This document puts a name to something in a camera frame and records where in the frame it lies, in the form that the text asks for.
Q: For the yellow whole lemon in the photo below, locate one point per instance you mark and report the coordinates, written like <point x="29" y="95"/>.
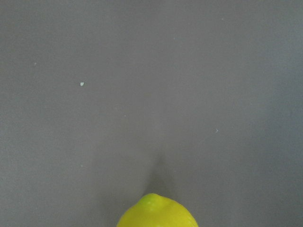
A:
<point x="153" y="210"/>

